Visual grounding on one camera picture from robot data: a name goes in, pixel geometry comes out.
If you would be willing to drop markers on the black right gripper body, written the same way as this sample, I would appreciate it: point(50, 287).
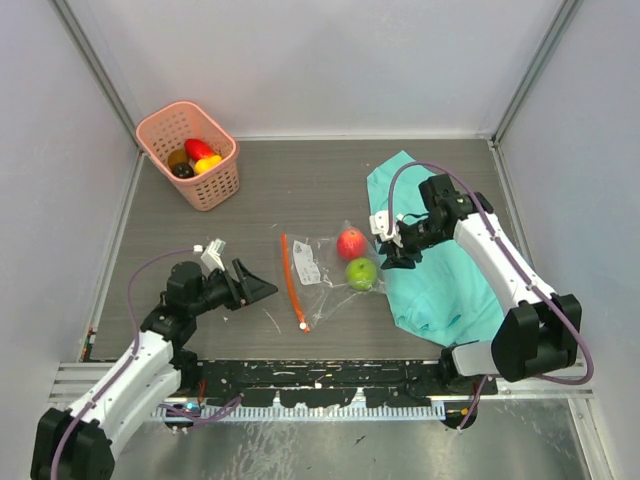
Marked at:
point(418, 236)

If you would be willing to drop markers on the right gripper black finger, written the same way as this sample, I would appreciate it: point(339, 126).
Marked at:
point(388, 248)
point(395, 262)

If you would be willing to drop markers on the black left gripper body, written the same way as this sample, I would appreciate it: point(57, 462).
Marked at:
point(220, 291)

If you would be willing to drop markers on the green fake apple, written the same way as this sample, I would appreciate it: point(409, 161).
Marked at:
point(361, 274)

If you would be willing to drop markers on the clear zip top bag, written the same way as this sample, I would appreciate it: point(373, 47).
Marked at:
point(315, 279)

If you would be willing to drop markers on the dark green fake avocado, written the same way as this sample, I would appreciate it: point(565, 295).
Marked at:
point(183, 170)

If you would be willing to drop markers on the yellow fake pear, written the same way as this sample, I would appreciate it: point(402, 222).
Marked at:
point(206, 163)

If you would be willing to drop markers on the brown fake kiwi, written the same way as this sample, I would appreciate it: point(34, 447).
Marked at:
point(176, 157)

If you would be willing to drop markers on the red yellow fake mango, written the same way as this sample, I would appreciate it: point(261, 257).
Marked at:
point(197, 149)

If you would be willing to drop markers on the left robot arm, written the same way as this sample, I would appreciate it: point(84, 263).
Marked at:
point(84, 440)

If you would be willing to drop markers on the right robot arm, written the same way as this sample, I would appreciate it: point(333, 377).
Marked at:
point(540, 329)

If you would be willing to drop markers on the red yellow fake apple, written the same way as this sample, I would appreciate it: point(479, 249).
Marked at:
point(351, 244)

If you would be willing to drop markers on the teal t-shirt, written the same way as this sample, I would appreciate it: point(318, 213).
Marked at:
point(445, 299)

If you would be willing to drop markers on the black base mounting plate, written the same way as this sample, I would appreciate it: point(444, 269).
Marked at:
point(322, 383)

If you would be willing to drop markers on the pink plastic basket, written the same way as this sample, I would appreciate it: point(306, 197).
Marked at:
point(168, 128)

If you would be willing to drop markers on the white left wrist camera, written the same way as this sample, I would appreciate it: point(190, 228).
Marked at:
point(211, 256)

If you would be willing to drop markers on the white slotted cable duct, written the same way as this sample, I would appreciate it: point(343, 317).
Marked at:
point(355, 412)

